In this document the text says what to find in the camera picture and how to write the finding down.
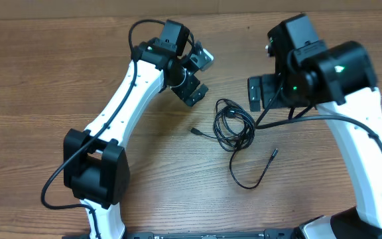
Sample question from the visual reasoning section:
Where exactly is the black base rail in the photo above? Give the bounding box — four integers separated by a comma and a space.
122, 228, 296, 239

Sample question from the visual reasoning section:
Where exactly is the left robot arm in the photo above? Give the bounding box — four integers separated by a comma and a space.
63, 20, 214, 238

